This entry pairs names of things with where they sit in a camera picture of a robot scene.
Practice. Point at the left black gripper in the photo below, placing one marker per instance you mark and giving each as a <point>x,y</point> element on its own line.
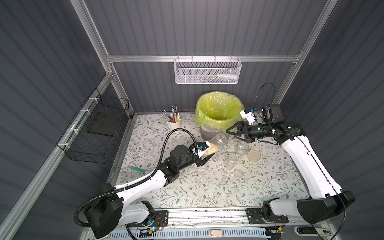
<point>197,156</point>

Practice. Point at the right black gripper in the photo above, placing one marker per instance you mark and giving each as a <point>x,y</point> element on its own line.
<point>244,131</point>

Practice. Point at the oatmeal jar with beige lid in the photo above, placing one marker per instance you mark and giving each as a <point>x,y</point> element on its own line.
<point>242,148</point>

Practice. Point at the glass oatmeal jar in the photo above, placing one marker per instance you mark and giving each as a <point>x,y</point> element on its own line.
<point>218,142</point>
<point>231,162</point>

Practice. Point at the beige jar lid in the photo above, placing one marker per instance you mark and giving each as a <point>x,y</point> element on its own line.
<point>253,156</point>

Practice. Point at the clear plastic jar lid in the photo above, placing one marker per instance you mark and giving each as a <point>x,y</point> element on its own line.
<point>238,173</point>

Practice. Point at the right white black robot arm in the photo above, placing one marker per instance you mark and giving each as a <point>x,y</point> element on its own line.
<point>326,198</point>

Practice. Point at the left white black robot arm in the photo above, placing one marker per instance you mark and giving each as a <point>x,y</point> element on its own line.
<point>120,207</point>

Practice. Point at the grey trash bin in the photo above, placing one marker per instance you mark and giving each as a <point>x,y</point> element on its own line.
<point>208,133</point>

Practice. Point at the green plastic bin liner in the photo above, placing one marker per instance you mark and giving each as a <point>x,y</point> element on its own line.
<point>219,110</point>

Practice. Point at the white pen cup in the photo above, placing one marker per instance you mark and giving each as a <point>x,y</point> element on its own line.
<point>173,126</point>

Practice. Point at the floral table mat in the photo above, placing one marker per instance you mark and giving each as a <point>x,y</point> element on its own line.
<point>212,185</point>

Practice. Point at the pens bundle in cup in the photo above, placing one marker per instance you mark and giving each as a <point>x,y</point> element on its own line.
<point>172,115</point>

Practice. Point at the white bottle in basket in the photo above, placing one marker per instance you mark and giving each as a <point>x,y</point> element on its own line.
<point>228,77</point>

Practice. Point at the pink eraser block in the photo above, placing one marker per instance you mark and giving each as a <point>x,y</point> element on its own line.
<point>216,233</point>

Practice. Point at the white black stapler device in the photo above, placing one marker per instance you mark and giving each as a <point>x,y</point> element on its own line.
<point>312,232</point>

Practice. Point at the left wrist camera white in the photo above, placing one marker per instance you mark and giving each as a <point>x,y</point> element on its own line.
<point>203,147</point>

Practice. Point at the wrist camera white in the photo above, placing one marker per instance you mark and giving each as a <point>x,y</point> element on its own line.
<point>249,117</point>
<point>203,147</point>

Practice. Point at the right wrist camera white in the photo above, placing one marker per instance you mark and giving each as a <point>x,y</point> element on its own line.
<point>249,117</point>

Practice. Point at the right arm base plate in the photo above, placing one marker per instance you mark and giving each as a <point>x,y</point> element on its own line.
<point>261,216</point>

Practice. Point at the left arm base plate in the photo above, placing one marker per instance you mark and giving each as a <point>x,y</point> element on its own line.
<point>158,219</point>

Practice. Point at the white wire mesh basket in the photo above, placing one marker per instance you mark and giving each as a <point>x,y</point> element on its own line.
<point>204,71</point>

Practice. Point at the black wire basket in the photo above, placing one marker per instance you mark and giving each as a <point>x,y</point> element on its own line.
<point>97,136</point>

